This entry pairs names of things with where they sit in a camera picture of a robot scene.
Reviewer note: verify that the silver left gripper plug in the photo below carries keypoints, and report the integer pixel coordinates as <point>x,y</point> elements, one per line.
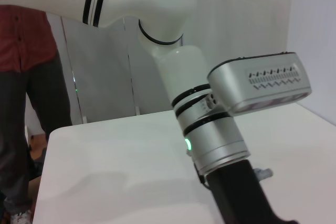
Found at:
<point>263,173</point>

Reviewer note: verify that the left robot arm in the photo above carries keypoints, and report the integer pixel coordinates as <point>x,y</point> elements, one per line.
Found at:
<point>181,77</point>

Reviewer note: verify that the grey cabinet doors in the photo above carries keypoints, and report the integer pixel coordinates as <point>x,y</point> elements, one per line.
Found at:
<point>105,77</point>

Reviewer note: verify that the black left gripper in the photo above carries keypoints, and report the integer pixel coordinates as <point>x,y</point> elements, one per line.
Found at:
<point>236,197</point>

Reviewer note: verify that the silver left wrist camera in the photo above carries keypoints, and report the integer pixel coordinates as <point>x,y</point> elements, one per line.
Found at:
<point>262,85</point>

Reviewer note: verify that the person in red shirt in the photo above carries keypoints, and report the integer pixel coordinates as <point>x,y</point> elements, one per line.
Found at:
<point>29,77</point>

